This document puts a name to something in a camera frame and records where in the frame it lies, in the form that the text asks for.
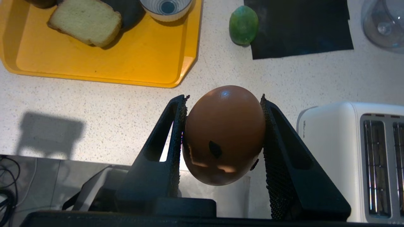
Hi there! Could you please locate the black mat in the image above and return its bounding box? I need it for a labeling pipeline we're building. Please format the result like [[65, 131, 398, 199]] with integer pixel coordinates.
[[244, 0, 354, 60]]

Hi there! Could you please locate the white toaster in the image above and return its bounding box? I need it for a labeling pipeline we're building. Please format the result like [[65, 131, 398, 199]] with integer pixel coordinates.
[[296, 101, 404, 225]]

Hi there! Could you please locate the black cable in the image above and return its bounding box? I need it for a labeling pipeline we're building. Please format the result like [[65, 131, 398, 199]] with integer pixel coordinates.
[[0, 155, 21, 227]]

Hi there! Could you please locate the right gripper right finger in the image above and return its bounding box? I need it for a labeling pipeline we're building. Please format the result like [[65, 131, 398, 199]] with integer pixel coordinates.
[[260, 94, 352, 221]]

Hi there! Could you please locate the clear glass lid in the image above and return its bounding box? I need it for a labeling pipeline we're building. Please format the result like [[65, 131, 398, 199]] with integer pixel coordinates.
[[361, 0, 404, 53]]

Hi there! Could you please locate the yellow plastic tray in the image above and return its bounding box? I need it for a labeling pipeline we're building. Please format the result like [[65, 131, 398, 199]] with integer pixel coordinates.
[[0, 0, 203, 88]]

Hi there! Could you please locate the white patterned bowl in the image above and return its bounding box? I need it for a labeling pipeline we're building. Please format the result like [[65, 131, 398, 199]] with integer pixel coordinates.
[[139, 0, 193, 22]]

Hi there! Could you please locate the brown egg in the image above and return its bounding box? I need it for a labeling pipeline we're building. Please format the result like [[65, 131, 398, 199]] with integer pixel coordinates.
[[181, 85, 266, 186]]

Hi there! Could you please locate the dark plate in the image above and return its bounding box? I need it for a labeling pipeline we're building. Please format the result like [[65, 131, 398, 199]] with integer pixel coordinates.
[[102, 0, 146, 29]]

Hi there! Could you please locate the green lime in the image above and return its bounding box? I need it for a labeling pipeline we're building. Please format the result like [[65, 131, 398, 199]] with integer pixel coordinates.
[[229, 6, 259, 46]]

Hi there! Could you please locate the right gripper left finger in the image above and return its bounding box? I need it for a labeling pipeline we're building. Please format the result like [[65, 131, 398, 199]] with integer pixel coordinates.
[[116, 95, 190, 205]]

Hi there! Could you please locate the slice of white bread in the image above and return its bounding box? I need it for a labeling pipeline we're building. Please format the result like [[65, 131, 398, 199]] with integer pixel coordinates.
[[47, 0, 122, 48]]

